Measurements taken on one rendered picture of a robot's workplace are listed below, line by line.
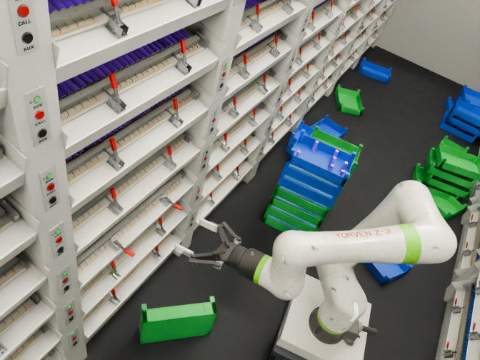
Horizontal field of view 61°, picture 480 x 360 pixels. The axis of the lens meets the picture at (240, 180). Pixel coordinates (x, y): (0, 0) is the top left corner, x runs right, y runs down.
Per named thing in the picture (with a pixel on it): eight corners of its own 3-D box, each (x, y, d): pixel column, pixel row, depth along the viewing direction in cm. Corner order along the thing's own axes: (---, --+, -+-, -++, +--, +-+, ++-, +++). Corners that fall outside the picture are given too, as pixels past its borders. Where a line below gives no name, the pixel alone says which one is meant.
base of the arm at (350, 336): (371, 320, 163) (378, 313, 159) (373, 357, 152) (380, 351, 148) (309, 303, 162) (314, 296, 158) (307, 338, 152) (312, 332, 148)
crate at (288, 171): (344, 174, 215) (350, 163, 209) (336, 198, 201) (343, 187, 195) (292, 151, 219) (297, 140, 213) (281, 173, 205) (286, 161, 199)
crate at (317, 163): (350, 163, 209) (356, 152, 204) (343, 187, 195) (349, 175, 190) (297, 140, 213) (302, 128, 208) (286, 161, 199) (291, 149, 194)
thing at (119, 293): (179, 243, 197) (189, 231, 187) (83, 343, 155) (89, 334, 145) (148, 215, 197) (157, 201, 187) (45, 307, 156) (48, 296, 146)
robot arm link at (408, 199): (331, 259, 166) (429, 177, 133) (342, 296, 155) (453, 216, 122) (305, 254, 161) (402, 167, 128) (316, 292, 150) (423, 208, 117)
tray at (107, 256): (190, 190, 170) (198, 178, 163) (77, 293, 128) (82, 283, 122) (155, 158, 170) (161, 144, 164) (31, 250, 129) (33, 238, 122)
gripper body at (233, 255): (236, 277, 125) (211, 265, 128) (250, 259, 131) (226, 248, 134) (237, 261, 120) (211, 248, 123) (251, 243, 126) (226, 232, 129)
